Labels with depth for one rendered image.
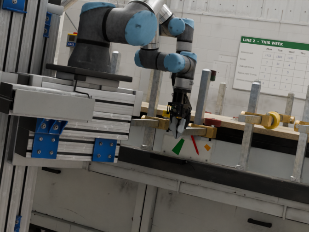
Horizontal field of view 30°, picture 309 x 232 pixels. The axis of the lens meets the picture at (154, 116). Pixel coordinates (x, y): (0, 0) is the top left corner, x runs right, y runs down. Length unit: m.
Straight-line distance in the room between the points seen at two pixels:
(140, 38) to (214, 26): 8.49
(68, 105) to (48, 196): 1.76
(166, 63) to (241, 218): 1.03
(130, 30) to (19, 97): 0.43
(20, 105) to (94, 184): 1.66
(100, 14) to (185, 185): 1.15
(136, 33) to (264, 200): 1.15
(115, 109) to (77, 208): 1.46
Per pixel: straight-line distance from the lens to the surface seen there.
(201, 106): 2.74
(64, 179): 3.42
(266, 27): 10.12
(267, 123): 2.64
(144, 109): 3.08
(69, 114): 1.78
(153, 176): 2.88
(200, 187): 2.79
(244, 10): 10.30
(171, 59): 2.28
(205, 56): 10.34
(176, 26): 2.53
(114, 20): 1.92
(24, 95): 1.71
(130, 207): 3.21
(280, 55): 9.98
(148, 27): 1.92
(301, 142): 2.62
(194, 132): 2.58
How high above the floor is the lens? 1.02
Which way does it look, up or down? 3 degrees down
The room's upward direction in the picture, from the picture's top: 9 degrees clockwise
